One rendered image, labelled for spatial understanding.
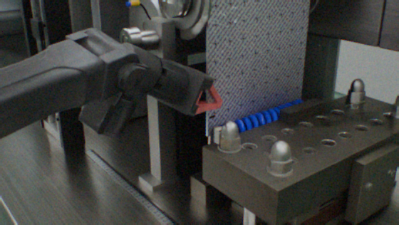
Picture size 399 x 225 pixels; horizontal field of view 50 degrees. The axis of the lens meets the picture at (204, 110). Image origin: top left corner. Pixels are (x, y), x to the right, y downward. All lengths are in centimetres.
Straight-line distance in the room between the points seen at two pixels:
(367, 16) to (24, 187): 71
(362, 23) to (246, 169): 40
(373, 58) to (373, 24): 279
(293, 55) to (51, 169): 52
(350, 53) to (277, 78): 297
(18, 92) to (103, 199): 40
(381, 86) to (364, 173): 298
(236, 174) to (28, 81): 32
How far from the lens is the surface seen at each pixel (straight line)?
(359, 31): 88
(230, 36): 70
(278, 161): 60
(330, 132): 75
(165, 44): 72
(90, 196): 81
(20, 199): 85
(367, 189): 72
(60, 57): 49
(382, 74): 364
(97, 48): 52
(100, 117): 58
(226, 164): 64
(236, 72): 73
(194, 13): 67
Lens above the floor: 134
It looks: 22 degrees down
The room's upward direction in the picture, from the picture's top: straight up
